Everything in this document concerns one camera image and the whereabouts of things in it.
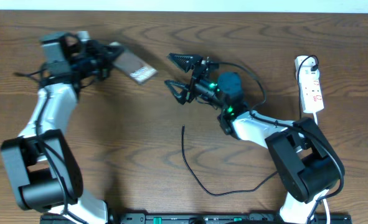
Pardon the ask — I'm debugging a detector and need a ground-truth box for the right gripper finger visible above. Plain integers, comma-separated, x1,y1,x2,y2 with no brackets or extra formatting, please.
167,53,204,73
164,80,192,105

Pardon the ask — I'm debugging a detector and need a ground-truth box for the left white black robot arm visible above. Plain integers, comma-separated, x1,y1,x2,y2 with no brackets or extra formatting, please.
0,31,125,223

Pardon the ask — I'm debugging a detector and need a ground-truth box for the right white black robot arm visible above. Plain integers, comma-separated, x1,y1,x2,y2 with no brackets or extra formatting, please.
165,53,345,223

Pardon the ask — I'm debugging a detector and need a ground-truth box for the white power strip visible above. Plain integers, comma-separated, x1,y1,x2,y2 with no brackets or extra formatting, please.
295,55,324,114

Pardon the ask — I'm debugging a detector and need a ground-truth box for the black charger cable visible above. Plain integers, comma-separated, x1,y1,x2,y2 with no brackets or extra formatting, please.
181,55,320,197

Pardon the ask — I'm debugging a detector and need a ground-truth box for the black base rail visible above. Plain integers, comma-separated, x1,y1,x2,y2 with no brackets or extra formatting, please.
39,212,352,224

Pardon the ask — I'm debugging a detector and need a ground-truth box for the white power strip cord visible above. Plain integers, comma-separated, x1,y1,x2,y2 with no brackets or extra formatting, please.
313,112,331,224

